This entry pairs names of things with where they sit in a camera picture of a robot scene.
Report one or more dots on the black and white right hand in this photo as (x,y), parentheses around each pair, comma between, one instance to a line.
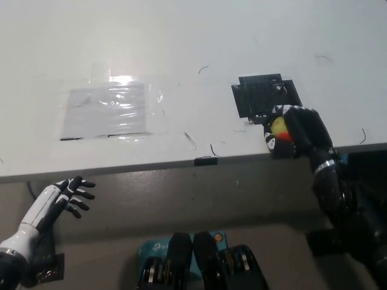
(308,130)

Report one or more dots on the white and black left hand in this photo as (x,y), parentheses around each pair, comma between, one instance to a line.
(45,205)

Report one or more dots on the yellow and orange tennis ball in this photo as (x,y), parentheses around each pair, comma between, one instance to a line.
(279,127)

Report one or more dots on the blue object under table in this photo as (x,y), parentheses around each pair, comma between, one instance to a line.
(344,158)

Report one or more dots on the small black tape strip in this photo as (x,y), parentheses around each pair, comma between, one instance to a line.
(206,161)

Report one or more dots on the clear plastic sheet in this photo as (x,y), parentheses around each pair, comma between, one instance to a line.
(102,110)

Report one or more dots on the teal cardboard box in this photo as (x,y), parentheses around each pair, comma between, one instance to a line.
(152,249)

